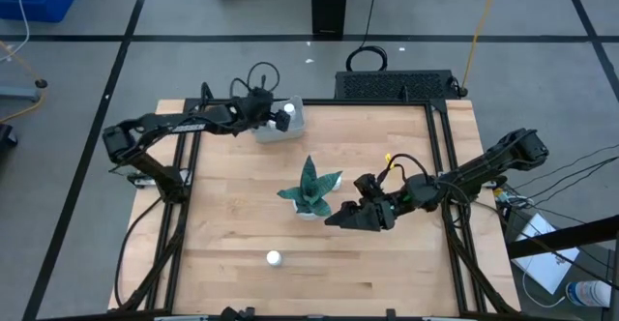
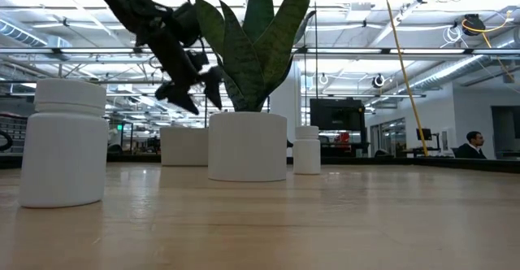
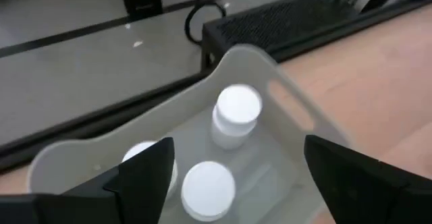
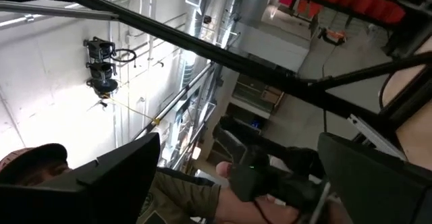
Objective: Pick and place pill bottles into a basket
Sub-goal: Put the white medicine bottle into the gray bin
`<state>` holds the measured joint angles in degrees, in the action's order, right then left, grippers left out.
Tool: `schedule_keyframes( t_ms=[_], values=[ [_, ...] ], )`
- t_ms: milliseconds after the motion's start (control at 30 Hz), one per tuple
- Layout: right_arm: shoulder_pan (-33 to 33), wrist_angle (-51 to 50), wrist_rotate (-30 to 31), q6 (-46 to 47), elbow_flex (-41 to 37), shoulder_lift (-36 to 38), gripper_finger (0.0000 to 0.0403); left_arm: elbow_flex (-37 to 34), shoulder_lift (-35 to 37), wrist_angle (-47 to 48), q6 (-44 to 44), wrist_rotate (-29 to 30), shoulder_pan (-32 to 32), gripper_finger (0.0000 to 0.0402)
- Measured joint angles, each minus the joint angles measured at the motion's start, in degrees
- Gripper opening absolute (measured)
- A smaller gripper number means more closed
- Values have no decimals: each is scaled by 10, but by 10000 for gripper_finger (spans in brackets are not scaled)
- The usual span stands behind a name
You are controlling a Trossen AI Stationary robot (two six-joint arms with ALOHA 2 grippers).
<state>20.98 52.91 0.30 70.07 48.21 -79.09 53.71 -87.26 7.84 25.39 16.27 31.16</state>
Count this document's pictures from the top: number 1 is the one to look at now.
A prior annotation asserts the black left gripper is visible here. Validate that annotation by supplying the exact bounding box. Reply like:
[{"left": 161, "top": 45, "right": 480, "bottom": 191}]
[{"left": 234, "top": 87, "right": 292, "bottom": 132}]

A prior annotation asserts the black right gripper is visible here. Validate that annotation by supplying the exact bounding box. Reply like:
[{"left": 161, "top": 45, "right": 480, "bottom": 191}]
[{"left": 322, "top": 191, "right": 416, "bottom": 232}]

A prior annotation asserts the clear plastic container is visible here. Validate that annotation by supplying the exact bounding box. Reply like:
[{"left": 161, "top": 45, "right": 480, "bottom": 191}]
[{"left": 251, "top": 94, "right": 307, "bottom": 144}]

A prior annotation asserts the white round plant pot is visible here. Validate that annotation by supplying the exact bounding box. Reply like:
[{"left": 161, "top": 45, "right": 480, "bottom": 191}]
[{"left": 292, "top": 199, "right": 321, "bottom": 222}]

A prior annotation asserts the green snake plant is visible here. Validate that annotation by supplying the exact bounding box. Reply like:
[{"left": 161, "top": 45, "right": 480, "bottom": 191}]
[{"left": 276, "top": 155, "right": 343, "bottom": 219}]

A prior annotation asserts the black metal bar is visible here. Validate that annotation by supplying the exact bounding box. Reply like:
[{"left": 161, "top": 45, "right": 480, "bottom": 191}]
[{"left": 506, "top": 214, "right": 619, "bottom": 260}]

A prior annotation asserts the yellow pole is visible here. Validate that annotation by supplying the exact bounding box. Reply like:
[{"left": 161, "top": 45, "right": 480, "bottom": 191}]
[{"left": 459, "top": 0, "right": 504, "bottom": 98}]

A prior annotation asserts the grey stand foot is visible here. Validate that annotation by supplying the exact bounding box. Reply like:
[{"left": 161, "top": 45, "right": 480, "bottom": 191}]
[{"left": 0, "top": 84, "right": 43, "bottom": 103}]

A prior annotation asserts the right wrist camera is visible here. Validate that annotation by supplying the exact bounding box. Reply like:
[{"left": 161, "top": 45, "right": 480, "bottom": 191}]
[{"left": 353, "top": 173, "right": 383, "bottom": 201}]

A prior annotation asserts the black aluminium table frame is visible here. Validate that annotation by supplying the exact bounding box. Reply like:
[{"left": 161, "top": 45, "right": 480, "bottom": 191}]
[{"left": 108, "top": 97, "right": 521, "bottom": 321}]

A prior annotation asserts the black coiled floor cable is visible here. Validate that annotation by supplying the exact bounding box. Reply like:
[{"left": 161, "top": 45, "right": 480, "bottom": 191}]
[{"left": 344, "top": 0, "right": 389, "bottom": 73}]

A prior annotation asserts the black upright post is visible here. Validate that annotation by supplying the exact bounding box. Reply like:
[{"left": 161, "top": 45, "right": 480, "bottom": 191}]
[{"left": 310, "top": 0, "right": 350, "bottom": 37}]

